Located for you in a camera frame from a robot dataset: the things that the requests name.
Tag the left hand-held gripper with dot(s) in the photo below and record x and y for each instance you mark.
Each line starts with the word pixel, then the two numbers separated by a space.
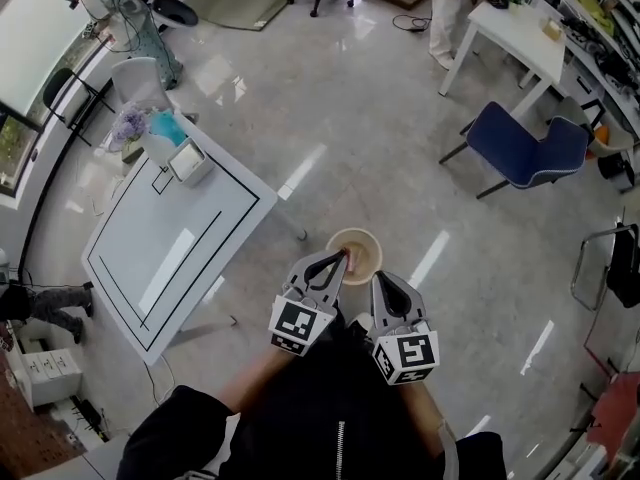
pixel 295 320

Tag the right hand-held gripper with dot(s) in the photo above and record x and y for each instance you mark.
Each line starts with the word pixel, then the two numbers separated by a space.
pixel 407 350

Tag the beige round bin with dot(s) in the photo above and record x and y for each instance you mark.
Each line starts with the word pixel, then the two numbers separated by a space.
pixel 369 249

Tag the person's left forearm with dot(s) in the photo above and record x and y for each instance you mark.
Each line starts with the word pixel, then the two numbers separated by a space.
pixel 255 380

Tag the person's right forearm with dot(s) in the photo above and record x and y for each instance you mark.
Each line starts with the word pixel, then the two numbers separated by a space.
pixel 427 413

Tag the person's black jacket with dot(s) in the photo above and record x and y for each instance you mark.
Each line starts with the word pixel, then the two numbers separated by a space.
pixel 325 418

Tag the white square container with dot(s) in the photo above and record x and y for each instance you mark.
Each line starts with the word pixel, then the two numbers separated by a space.
pixel 196 172

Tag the white table with black lines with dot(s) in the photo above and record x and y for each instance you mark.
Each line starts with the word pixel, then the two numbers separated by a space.
pixel 150 228

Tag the blue chair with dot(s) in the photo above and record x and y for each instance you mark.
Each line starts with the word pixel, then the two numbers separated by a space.
pixel 520 150

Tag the white vase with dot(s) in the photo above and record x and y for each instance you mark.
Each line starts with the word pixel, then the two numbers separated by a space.
pixel 156 148

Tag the teal plastic item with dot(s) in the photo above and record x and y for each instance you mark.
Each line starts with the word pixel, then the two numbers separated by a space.
pixel 167 127

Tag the black bag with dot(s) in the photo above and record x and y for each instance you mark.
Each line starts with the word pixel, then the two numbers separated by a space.
pixel 625 268

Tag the purple flower bunch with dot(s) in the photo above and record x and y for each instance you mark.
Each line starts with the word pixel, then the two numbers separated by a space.
pixel 129 122

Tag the red cloth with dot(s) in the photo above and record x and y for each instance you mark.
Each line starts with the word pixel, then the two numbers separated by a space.
pixel 617 413

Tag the small black waste basket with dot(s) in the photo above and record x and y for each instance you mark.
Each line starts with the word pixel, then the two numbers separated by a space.
pixel 616 170

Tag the grey chair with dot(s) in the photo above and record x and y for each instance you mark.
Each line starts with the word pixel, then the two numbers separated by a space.
pixel 140 83

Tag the black power strip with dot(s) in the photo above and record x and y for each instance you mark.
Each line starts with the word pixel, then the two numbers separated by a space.
pixel 87 413

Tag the white drawer unit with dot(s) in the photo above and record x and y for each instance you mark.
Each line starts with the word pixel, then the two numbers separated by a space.
pixel 50 373

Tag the white desk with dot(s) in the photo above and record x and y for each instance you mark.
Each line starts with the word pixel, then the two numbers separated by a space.
pixel 520 43

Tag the black round stool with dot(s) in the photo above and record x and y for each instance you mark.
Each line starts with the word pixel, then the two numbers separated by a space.
pixel 175 12

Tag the black folding chair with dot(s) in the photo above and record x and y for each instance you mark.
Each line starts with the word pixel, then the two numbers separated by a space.
pixel 62 93

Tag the small beige box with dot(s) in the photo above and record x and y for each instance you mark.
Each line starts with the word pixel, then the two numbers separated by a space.
pixel 552 28

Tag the cluttered white shelving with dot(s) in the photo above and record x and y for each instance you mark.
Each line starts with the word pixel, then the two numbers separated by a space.
pixel 600 33

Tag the metal frame chair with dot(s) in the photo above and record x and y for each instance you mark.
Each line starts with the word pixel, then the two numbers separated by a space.
pixel 582 273

